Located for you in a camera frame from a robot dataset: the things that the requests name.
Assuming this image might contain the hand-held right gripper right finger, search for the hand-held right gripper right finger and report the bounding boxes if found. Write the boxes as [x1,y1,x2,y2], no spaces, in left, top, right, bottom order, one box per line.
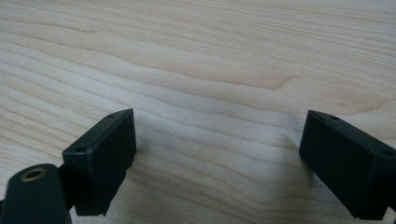
[299,109,396,221]

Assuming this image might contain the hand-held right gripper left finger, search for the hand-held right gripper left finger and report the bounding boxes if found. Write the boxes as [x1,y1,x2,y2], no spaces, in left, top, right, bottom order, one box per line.
[62,107,137,217]

